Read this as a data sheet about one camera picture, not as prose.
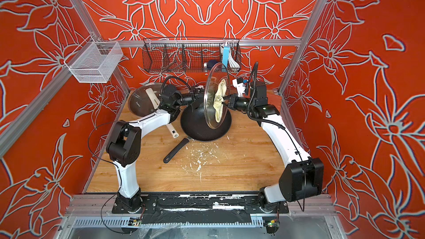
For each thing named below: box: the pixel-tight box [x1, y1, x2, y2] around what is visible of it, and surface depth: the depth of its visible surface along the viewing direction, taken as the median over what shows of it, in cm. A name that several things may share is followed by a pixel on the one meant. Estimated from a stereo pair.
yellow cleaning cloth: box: [213, 79, 227, 123], surface depth 73 cm
